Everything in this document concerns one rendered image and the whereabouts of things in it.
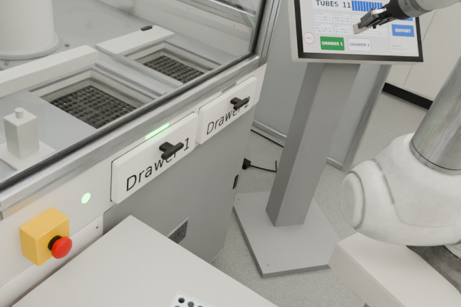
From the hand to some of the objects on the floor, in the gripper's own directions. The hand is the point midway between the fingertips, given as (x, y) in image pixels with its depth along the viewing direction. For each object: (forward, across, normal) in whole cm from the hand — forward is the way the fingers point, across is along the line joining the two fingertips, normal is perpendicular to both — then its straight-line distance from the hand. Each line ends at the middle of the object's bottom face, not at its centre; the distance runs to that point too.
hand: (361, 26), depth 136 cm
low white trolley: (+12, +89, +127) cm, 156 cm away
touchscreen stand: (+87, -6, +73) cm, 114 cm away
